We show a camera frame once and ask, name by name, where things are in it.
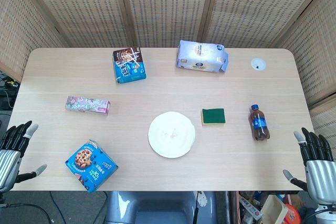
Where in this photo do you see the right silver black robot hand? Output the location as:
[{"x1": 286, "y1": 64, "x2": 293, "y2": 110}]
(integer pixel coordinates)
[{"x1": 282, "y1": 127, "x2": 336, "y2": 205}]

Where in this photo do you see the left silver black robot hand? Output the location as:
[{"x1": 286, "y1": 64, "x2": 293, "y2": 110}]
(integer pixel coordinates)
[{"x1": 0, "y1": 120, "x2": 48, "y2": 195}]

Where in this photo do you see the green yellow sponge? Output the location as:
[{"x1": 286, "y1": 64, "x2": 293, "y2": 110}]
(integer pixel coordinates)
[{"x1": 201, "y1": 108, "x2": 226, "y2": 126}]

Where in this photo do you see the white round plate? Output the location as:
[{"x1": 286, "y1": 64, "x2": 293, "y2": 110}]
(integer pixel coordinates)
[{"x1": 148, "y1": 111, "x2": 196, "y2": 159}]

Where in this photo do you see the orange round packet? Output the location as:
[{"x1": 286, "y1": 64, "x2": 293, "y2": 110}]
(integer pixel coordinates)
[{"x1": 285, "y1": 202, "x2": 302, "y2": 223}]

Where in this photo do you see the white printed packet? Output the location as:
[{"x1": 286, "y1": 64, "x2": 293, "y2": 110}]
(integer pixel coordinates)
[{"x1": 238, "y1": 195, "x2": 264, "y2": 221}]

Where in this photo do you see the small cola bottle blue label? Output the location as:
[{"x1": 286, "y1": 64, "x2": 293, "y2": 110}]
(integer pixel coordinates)
[{"x1": 248, "y1": 104, "x2": 271, "y2": 142}]

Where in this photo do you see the blue chocolate chip cookie box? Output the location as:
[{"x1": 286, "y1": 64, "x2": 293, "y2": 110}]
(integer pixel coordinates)
[{"x1": 65, "y1": 139, "x2": 119, "y2": 194}]

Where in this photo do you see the pink floral narrow box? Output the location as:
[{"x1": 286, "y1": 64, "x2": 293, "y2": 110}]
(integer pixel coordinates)
[{"x1": 64, "y1": 95, "x2": 111, "y2": 116}]

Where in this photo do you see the white perforated disc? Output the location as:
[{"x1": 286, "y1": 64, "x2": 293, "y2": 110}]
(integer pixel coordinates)
[{"x1": 197, "y1": 191, "x2": 208, "y2": 209}]

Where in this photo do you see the blue chocolate stick biscuit box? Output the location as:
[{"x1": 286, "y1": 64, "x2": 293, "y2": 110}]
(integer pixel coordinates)
[{"x1": 112, "y1": 46, "x2": 147, "y2": 85}]

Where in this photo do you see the grey robot torso base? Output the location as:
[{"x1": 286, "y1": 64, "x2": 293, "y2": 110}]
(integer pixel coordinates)
[{"x1": 104, "y1": 191, "x2": 232, "y2": 224}]

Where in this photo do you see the pale blue tissue pack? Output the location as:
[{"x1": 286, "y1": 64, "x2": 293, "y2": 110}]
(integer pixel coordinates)
[{"x1": 175, "y1": 39, "x2": 229, "y2": 74}]

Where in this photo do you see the woven bamboo folding screen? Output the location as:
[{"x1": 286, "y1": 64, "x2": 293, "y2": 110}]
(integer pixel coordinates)
[{"x1": 0, "y1": 0, "x2": 336, "y2": 161}]

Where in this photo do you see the black left hand cable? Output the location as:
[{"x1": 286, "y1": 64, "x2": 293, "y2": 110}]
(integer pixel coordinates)
[{"x1": 0, "y1": 202, "x2": 52, "y2": 224}]

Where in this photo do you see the floor cable clutter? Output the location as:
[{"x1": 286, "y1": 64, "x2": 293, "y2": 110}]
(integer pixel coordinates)
[{"x1": 0, "y1": 70, "x2": 20, "y2": 111}]

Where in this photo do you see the white round cable grommet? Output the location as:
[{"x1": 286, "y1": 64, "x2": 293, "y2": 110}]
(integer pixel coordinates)
[{"x1": 250, "y1": 57, "x2": 267, "y2": 71}]

